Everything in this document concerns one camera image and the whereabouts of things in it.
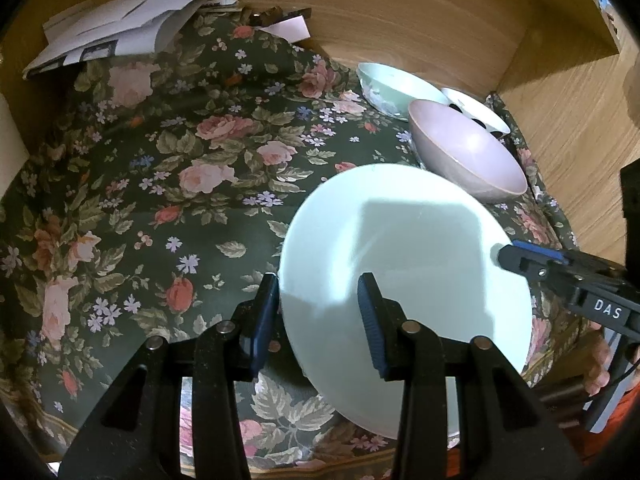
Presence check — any floral tablecloth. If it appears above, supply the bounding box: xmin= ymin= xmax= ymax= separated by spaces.
xmin=0 ymin=7 xmax=586 ymax=476

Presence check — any mint green bowl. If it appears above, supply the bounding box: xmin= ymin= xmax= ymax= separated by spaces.
xmin=356 ymin=62 xmax=451 ymax=122

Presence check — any white bowl with black spots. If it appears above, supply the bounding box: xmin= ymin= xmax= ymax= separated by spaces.
xmin=440 ymin=87 xmax=512 ymax=137

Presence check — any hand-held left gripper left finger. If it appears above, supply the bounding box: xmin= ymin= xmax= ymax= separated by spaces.
xmin=59 ymin=272 xmax=281 ymax=480

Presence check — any person's right hand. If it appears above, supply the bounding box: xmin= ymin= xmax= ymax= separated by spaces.
xmin=582 ymin=332 xmax=623 ymax=398

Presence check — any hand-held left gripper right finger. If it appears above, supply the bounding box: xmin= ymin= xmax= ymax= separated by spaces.
xmin=357 ymin=272 xmax=583 ymax=480

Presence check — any stack of white papers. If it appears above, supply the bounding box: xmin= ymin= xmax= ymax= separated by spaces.
xmin=22 ymin=0 xmax=221 ymax=81

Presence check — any mint green plate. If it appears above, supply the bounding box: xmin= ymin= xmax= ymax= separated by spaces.
xmin=277 ymin=162 xmax=533 ymax=438

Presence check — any small white card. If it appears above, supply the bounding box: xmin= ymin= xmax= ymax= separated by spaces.
xmin=260 ymin=16 xmax=310 ymax=43

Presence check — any person's orange clothing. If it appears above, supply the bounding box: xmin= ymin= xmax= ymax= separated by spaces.
xmin=607 ymin=410 xmax=640 ymax=466

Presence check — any pink bowl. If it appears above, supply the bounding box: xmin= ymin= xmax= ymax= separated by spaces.
xmin=407 ymin=99 xmax=528 ymax=203

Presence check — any small brown object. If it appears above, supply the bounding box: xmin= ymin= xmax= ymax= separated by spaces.
xmin=252 ymin=6 xmax=312 ymax=23

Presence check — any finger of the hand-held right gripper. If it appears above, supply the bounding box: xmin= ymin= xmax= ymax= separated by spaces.
xmin=512 ymin=240 xmax=569 ymax=266
xmin=496 ymin=244 xmax=576 ymax=286

